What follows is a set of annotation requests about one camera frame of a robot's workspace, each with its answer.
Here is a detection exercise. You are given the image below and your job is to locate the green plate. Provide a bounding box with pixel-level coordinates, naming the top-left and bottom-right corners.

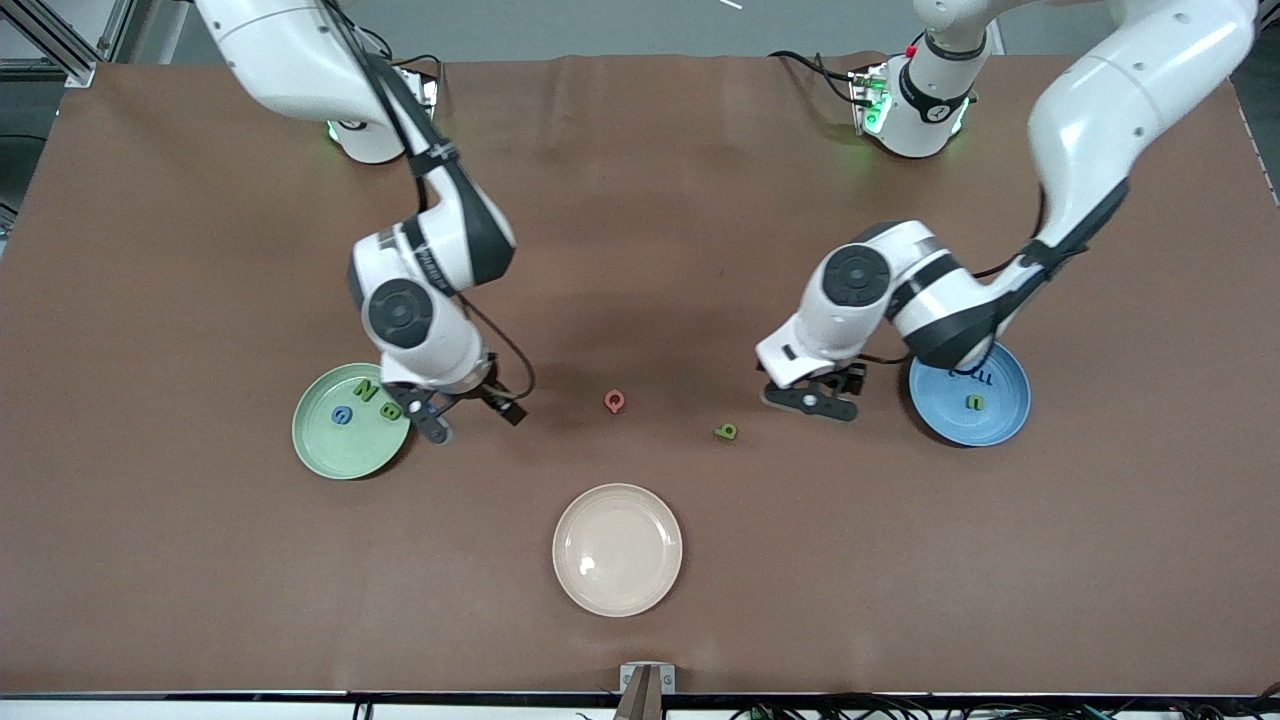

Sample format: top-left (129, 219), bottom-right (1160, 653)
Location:
top-left (291, 362), bottom-right (414, 481)

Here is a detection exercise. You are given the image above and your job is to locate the blue plate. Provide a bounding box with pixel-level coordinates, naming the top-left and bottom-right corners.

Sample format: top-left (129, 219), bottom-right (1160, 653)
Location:
top-left (908, 340), bottom-right (1032, 448)

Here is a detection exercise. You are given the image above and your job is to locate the beige plate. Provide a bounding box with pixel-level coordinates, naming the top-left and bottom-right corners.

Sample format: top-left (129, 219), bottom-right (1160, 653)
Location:
top-left (552, 483), bottom-right (684, 618)

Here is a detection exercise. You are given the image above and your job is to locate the brown table mat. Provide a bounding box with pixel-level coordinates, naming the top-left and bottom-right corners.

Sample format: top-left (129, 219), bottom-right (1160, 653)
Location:
top-left (0, 52), bottom-right (1280, 698)

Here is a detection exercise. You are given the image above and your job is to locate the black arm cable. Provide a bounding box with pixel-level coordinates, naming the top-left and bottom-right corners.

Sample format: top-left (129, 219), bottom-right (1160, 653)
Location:
top-left (320, 0), bottom-right (536, 406)
top-left (858, 180), bottom-right (1051, 363)

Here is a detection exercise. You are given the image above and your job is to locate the grey metal bracket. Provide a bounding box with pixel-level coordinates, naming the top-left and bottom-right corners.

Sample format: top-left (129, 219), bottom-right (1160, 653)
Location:
top-left (619, 662), bottom-right (677, 696)

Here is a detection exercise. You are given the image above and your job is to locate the brown tapered post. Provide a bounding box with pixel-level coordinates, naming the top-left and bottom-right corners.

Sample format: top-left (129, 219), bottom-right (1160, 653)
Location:
top-left (613, 667), bottom-right (664, 720)

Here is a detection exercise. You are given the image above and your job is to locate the black base cable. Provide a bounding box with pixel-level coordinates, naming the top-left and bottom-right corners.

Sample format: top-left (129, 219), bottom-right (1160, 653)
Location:
top-left (768, 50), bottom-right (863, 106)
top-left (395, 52), bottom-right (444, 101)

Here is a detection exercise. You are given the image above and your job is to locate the aluminium frame strut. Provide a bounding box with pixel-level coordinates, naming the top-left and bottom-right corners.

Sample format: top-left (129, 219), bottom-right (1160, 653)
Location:
top-left (0, 0), bottom-right (138, 89)

